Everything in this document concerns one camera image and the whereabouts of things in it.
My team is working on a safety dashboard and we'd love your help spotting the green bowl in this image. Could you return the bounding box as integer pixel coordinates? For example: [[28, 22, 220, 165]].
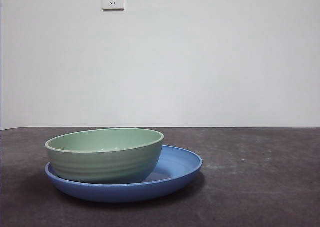
[[44, 127, 165, 185]]

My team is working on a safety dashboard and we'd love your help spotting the blue plate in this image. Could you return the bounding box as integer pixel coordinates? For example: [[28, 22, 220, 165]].
[[44, 144, 204, 204]]

